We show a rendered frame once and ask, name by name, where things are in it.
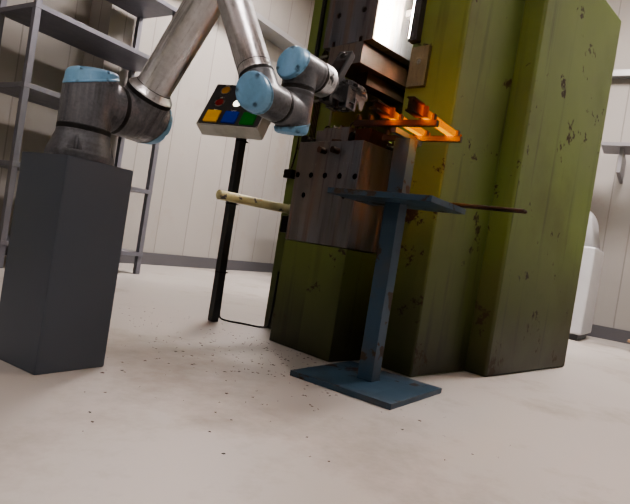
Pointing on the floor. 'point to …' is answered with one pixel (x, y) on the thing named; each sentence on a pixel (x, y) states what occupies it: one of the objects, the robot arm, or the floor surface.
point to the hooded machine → (589, 273)
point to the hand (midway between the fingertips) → (363, 97)
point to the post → (226, 233)
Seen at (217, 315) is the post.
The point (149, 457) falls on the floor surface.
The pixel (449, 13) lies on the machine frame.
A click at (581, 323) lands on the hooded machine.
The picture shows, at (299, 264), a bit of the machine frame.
